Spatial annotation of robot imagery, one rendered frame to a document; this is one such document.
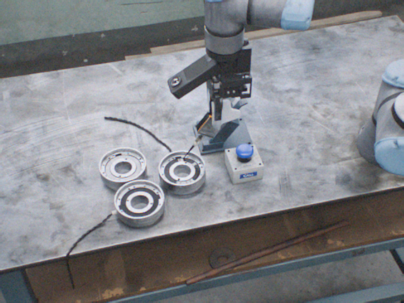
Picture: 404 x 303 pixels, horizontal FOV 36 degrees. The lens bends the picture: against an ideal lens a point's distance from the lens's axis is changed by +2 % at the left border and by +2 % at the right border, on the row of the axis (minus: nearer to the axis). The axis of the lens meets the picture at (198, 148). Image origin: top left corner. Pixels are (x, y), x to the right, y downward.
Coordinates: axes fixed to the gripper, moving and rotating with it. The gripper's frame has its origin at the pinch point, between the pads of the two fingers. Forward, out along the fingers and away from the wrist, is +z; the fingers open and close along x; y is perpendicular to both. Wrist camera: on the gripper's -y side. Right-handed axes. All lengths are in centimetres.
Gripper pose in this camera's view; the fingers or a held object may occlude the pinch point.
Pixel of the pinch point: (213, 121)
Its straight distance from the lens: 131.9
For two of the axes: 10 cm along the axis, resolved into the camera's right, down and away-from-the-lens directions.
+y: 9.8, -1.5, 1.3
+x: -2.0, -7.1, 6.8
